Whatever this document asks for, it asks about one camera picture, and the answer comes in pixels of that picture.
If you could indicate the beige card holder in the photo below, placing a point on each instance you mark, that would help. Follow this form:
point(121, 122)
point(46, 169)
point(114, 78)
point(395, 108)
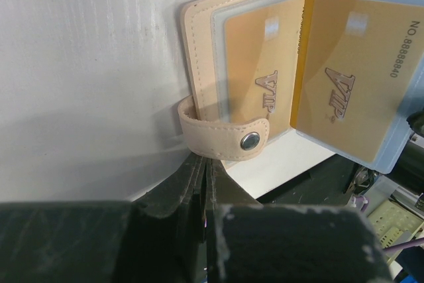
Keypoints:
point(204, 116)

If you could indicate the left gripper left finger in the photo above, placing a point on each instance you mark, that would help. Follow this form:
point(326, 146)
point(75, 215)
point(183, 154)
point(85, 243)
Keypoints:
point(167, 226)

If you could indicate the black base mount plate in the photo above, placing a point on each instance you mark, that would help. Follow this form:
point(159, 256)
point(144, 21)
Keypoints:
point(324, 184)

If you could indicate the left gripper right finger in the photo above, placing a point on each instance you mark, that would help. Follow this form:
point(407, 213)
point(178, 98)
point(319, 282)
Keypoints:
point(225, 199)

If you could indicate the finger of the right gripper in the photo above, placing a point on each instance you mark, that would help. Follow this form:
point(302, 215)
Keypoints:
point(416, 122)

